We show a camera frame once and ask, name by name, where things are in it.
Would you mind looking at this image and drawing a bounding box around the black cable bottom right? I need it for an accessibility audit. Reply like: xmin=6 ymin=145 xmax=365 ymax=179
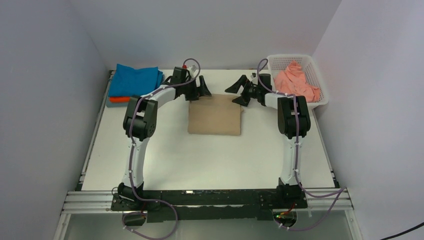
xmin=380 ymin=221 xmax=424 ymax=240

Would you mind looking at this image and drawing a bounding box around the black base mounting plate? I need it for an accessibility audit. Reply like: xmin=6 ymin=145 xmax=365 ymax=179
xmin=110 ymin=187 xmax=308 ymax=223

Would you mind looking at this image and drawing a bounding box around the folded blue t shirt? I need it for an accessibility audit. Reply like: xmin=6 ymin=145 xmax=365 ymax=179
xmin=108 ymin=64 xmax=164 ymax=97

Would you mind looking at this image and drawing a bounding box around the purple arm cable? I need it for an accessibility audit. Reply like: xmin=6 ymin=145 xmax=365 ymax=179
xmin=121 ymin=58 xmax=202 ymax=240
xmin=256 ymin=58 xmax=348 ymax=232

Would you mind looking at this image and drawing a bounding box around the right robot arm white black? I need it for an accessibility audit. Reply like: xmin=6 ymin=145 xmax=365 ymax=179
xmin=224 ymin=73 xmax=312 ymax=208

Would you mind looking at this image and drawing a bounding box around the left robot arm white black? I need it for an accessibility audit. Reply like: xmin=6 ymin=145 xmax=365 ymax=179
xmin=117 ymin=66 xmax=212 ymax=210

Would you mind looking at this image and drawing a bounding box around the white plastic laundry basket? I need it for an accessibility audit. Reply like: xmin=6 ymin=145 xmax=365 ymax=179
xmin=267 ymin=54 xmax=329 ymax=109

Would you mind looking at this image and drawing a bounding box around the beige t shirt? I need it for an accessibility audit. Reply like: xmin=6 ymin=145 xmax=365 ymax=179
xmin=187 ymin=94 xmax=243 ymax=136

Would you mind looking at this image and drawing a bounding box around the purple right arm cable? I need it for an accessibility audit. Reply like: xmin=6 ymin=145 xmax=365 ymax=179
xmin=256 ymin=58 xmax=348 ymax=232

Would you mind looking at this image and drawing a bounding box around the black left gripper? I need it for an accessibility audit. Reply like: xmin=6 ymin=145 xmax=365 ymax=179
xmin=181 ymin=76 xmax=211 ymax=102

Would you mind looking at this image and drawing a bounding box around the folded orange t shirt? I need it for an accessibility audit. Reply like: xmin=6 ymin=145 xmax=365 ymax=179
xmin=108 ymin=96 xmax=130 ymax=104

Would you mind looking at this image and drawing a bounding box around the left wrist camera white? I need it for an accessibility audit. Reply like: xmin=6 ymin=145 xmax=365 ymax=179
xmin=182 ymin=64 xmax=198 ymax=76

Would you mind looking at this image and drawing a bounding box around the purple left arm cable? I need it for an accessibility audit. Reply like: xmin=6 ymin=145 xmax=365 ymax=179
xmin=121 ymin=58 xmax=202 ymax=240

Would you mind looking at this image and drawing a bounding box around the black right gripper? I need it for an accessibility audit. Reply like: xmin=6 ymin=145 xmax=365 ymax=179
xmin=225 ymin=76 xmax=261 ymax=107

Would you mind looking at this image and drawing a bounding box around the aluminium frame rail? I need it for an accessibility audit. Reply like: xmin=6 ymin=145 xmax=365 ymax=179
xmin=54 ymin=188 xmax=363 ymax=240

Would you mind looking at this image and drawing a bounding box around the pink t shirt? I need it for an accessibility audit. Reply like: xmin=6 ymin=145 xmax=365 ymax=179
xmin=274 ymin=60 xmax=321 ymax=103

